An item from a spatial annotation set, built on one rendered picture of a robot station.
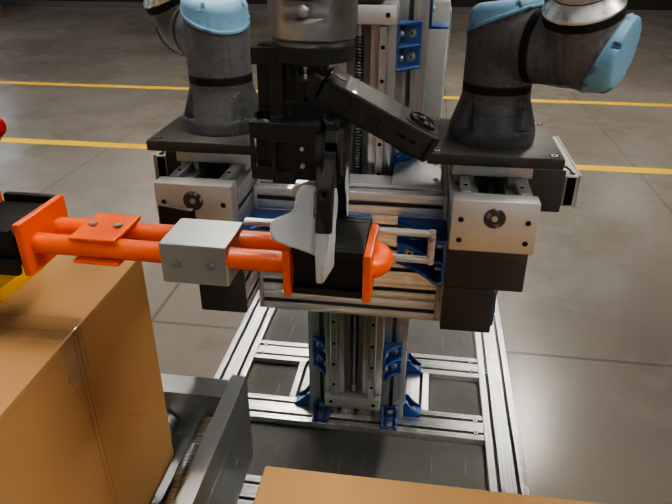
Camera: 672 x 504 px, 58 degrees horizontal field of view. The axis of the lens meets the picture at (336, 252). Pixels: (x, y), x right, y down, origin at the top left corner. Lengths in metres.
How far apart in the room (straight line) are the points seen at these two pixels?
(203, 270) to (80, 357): 0.24
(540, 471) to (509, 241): 1.05
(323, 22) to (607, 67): 0.56
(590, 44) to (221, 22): 0.58
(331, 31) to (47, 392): 0.49
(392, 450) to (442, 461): 0.13
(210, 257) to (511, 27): 0.64
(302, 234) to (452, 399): 1.28
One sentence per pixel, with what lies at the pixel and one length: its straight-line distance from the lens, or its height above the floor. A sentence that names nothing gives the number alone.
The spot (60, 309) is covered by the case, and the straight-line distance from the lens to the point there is 0.83.
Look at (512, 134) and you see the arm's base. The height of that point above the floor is 1.06.
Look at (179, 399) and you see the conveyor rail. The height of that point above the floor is 0.58.
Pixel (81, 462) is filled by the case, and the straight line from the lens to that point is 0.85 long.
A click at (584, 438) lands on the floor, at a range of 2.08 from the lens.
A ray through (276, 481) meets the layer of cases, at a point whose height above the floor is 0.54.
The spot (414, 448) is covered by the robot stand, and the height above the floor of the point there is 0.21.
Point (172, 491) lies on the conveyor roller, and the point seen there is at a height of 0.55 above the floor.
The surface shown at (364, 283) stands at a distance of 0.57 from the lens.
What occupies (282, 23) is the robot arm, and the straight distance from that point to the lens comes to 0.52.
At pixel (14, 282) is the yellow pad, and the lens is 0.89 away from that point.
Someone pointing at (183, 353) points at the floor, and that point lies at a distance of 2.33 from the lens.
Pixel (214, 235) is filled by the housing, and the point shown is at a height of 1.09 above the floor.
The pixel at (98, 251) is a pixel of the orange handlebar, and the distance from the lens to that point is 0.66.
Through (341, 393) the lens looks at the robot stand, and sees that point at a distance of 1.53.
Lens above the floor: 1.36
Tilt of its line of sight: 28 degrees down
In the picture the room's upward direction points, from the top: straight up
